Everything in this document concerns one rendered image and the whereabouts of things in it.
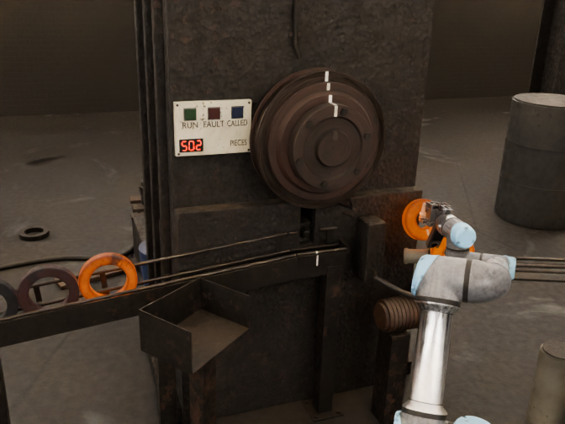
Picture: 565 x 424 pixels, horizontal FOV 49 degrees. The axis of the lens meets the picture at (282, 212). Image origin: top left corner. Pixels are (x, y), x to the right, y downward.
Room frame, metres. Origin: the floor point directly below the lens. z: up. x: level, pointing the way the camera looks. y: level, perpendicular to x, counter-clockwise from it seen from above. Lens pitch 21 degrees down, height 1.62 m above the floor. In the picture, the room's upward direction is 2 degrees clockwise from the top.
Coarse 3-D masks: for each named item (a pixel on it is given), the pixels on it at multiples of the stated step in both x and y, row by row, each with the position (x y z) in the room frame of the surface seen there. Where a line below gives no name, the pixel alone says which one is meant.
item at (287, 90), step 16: (288, 80) 2.05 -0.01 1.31; (304, 80) 2.00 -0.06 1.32; (320, 80) 2.02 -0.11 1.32; (336, 80) 2.04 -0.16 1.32; (352, 80) 2.06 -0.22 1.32; (272, 96) 2.01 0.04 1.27; (288, 96) 1.99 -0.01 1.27; (368, 96) 2.09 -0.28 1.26; (272, 112) 1.97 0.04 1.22; (256, 128) 1.99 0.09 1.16; (384, 128) 2.11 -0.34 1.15; (256, 144) 1.95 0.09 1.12; (256, 160) 1.95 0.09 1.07; (272, 176) 1.97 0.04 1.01; (368, 176) 2.10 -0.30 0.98; (288, 192) 1.99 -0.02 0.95; (352, 192) 2.08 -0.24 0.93
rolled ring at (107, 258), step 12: (108, 252) 1.82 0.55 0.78; (84, 264) 1.79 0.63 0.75; (96, 264) 1.78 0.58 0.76; (108, 264) 1.80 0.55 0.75; (120, 264) 1.81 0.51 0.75; (132, 264) 1.83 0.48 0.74; (84, 276) 1.77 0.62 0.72; (132, 276) 1.82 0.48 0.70; (84, 288) 1.77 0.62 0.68; (132, 288) 1.82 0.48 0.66; (96, 300) 1.78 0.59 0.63
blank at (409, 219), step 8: (416, 200) 2.17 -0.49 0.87; (424, 200) 2.18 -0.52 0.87; (408, 208) 2.15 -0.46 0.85; (416, 208) 2.16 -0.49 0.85; (408, 216) 2.14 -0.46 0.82; (416, 216) 2.15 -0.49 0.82; (408, 224) 2.13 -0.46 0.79; (416, 224) 2.14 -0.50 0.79; (408, 232) 2.13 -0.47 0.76; (416, 232) 2.13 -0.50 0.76; (424, 232) 2.14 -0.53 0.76; (424, 240) 2.13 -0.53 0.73
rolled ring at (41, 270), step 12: (48, 264) 1.76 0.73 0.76; (24, 276) 1.72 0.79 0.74; (36, 276) 1.72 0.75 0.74; (48, 276) 1.73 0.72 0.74; (60, 276) 1.74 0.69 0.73; (72, 276) 1.76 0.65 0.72; (24, 288) 1.71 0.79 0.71; (72, 288) 1.75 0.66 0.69; (24, 300) 1.70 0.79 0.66; (72, 300) 1.75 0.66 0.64
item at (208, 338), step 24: (192, 288) 1.75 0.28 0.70; (216, 288) 1.75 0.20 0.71; (144, 312) 1.56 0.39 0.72; (168, 312) 1.67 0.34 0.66; (192, 312) 1.75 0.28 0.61; (216, 312) 1.75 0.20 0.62; (240, 312) 1.69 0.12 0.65; (144, 336) 1.56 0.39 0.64; (168, 336) 1.51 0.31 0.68; (192, 336) 1.64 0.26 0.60; (216, 336) 1.63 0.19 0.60; (168, 360) 1.51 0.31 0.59; (192, 360) 1.46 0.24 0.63; (192, 384) 1.63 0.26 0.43; (192, 408) 1.63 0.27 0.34
